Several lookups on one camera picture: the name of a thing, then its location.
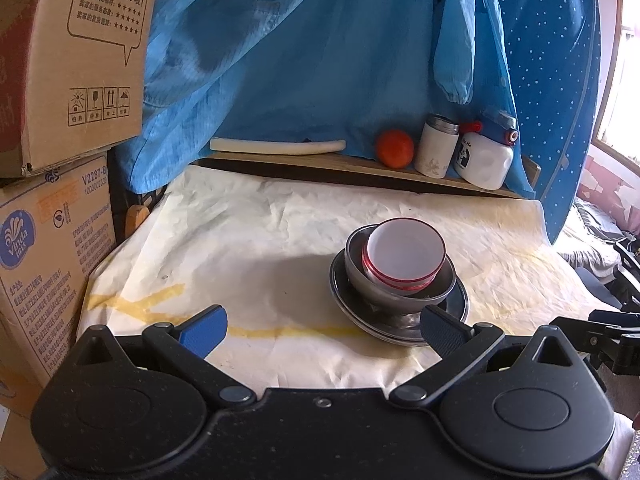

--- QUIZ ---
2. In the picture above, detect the white rolled stick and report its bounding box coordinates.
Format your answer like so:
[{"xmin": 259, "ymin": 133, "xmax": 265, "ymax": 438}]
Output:
[{"xmin": 209, "ymin": 137, "xmax": 347, "ymax": 155}]

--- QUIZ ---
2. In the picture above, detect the white thermos cup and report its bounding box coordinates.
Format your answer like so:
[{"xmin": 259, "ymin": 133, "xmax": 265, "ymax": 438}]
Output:
[{"xmin": 414, "ymin": 115, "xmax": 459, "ymax": 178}]

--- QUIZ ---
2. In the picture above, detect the red tomato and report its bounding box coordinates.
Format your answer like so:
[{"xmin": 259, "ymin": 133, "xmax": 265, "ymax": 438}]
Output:
[{"xmin": 376, "ymin": 130, "xmax": 416, "ymax": 168}]

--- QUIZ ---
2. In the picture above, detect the large steel plate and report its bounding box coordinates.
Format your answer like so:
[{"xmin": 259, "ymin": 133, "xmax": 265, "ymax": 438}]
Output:
[{"xmin": 328, "ymin": 247, "xmax": 471, "ymax": 333}]

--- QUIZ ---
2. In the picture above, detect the blue polka dot fabric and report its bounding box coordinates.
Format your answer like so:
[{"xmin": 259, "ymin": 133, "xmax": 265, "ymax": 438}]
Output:
[{"xmin": 487, "ymin": 0, "xmax": 603, "ymax": 246}]

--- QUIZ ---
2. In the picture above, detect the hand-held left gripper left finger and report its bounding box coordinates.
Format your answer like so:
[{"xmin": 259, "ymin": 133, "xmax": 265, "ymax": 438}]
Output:
[{"xmin": 65, "ymin": 305, "xmax": 256, "ymax": 407}]

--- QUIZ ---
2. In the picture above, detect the deep steel bowl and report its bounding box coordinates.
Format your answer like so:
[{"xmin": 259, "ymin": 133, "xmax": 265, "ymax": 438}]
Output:
[{"xmin": 345, "ymin": 225, "xmax": 457, "ymax": 317}]

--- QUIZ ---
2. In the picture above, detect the window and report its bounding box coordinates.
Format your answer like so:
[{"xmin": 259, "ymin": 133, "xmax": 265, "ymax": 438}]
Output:
[{"xmin": 595, "ymin": 0, "xmax": 640, "ymax": 161}]

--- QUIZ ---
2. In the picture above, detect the grey bedding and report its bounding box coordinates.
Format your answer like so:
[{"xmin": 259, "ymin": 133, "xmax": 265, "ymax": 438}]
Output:
[{"xmin": 555, "ymin": 195, "xmax": 640, "ymax": 271}]

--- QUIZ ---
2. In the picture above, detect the wooden cutting board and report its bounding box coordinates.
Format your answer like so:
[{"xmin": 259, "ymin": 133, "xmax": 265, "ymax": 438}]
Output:
[{"xmin": 192, "ymin": 152, "xmax": 541, "ymax": 200}]

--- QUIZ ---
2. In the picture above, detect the white bottle with red cap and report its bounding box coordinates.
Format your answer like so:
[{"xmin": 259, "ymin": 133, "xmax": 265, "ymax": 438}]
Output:
[{"xmin": 454, "ymin": 111, "xmax": 518, "ymax": 191}]

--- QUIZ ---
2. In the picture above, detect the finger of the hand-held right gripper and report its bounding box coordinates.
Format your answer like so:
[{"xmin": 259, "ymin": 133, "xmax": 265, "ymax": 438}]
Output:
[
  {"xmin": 588, "ymin": 309, "xmax": 640, "ymax": 331},
  {"xmin": 550, "ymin": 315, "xmax": 623, "ymax": 350}
]

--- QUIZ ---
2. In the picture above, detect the cream table cover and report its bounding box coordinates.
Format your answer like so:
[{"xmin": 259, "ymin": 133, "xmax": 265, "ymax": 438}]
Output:
[{"xmin": 75, "ymin": 165, "xmax": 636, "ymax": 480}]

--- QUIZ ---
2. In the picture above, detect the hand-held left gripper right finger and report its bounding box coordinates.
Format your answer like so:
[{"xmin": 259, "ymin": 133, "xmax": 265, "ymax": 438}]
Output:
[{"xmin": 390, "ymin": 304, "xmax": 583, "ymax": 408}]

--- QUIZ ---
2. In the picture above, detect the blue garment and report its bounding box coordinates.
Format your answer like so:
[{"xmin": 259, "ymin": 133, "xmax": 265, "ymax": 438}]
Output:
[{"xmin": 122, "ymin": 0, "xmax": 523, "ymax": 196}]

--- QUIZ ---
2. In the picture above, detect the blue logo cardboard box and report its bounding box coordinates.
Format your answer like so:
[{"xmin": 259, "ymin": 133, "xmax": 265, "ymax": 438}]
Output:
[{"xmin": 0, "ymin": 147, "xmax": 118, "ymax": 421}]

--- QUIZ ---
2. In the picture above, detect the printed brown cardboard box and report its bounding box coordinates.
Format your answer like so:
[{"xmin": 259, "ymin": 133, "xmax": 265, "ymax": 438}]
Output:
[{"xmin": 0, "ymin": 0, "xmax": 162, "ymax": 178}]

